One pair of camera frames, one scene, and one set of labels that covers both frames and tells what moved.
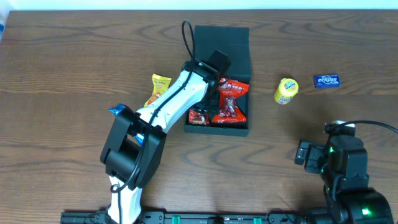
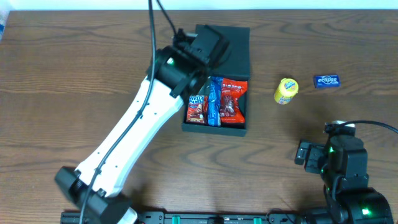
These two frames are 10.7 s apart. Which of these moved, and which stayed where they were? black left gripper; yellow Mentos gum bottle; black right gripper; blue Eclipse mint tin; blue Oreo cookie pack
Moved: black left gripper; blue Oreo cookie pack
Stayed: yellow Mentos gum bottle; black right gripper; blue Eclipse mint tin
